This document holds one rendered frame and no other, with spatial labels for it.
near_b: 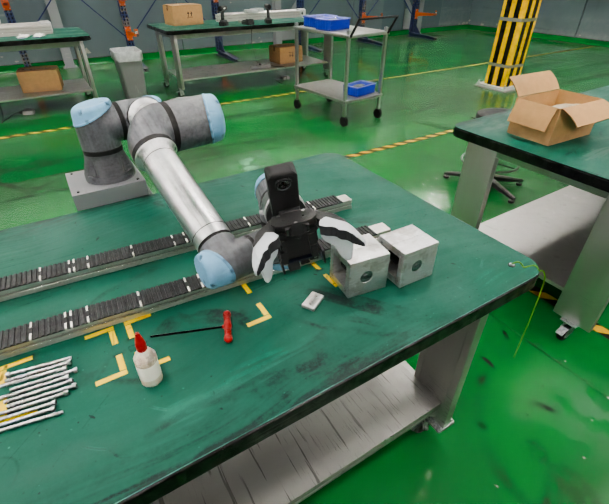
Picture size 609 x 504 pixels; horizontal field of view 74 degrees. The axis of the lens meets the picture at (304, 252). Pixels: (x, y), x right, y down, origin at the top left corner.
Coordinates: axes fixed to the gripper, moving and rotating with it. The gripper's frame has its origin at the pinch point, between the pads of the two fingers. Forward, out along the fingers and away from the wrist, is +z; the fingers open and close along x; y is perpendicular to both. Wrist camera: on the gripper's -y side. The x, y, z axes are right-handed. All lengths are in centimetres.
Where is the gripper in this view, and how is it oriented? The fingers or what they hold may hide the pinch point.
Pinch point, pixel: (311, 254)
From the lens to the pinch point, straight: 53.0
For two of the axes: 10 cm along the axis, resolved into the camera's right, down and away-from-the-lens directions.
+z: 2.3, 4.5, -8.6
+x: -9.6, 2.6, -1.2
